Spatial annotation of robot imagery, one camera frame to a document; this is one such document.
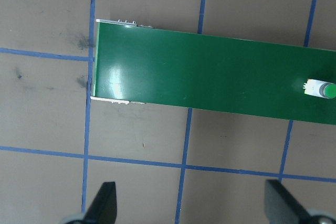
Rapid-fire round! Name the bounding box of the green conveyor belt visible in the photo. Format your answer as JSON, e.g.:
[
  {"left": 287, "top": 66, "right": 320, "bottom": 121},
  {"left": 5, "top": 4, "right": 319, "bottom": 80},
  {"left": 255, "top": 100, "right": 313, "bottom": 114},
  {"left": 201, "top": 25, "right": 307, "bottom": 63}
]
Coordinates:
[{"left": 90, "top": 18, "right": 336, "bottom": 125}]

